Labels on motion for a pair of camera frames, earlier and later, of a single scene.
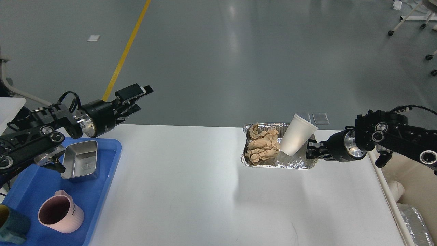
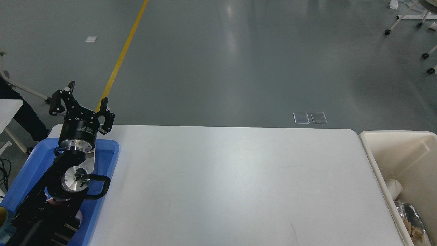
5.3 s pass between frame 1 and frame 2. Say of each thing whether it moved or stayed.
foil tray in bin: stayed
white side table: stayed
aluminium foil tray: moved
